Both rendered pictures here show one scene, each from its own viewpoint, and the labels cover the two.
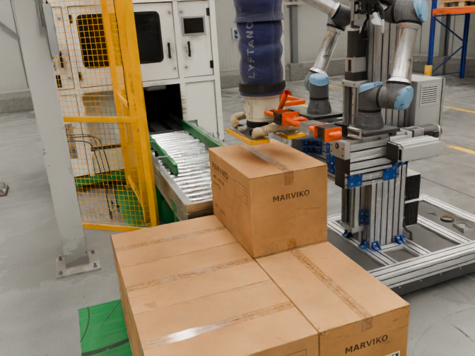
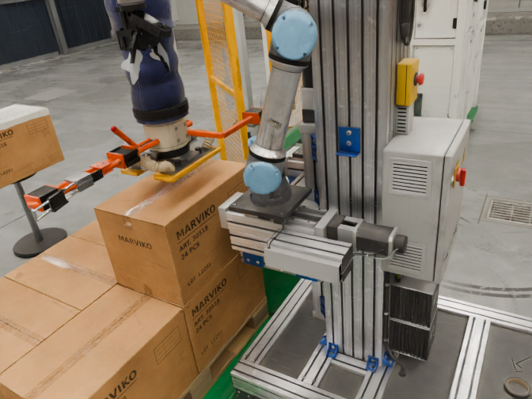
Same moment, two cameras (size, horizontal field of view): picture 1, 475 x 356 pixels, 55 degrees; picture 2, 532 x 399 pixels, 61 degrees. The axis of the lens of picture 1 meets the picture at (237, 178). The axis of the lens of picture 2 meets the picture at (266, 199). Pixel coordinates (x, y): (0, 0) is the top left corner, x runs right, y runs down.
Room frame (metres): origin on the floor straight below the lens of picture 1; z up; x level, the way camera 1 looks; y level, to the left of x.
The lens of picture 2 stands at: (1.51, -1.86, 1.79)
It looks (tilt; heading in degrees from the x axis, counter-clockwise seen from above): 28 degrees down; 54
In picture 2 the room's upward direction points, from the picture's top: 7 degrees counter-clockwise
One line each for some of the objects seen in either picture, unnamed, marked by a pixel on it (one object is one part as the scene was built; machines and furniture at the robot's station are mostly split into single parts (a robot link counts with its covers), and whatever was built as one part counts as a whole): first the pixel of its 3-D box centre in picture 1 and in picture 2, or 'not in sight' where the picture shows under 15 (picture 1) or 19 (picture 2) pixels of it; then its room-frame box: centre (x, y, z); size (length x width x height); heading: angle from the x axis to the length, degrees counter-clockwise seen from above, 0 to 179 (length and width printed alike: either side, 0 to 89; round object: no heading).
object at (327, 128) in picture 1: (327, 132); (43, 197); (1.72, -0.36, 1.18); 0.08 x 0.07 x 0.05; 21
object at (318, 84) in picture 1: (319, 85); not in sight; (2.84, -0.53, 1.20); 0.13 x 0.12 x 0.14; 2
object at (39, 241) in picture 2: not in sight; (27, 209); (1.88, 1.70, 0.31); 0.40 x 0.40 x 0.62
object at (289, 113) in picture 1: (285, 117); (123, 156); (2.05, -0.24, 1.18); 0.10 x 0.08 x 0.06; 111
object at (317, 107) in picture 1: (319, 104); not in sight; (2.84, -0.53, 1.09); 0.15 x 0.15 x 0.10
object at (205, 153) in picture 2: (280, 126); (188, 159); (2.32, -0.24, 1.08); 0.34 x 0.10 x 0.05; 21
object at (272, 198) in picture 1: (264, 191); (184, 222); (2.28, -0.14, 0.74); 0.60 x 0.40 x 0.40; 20
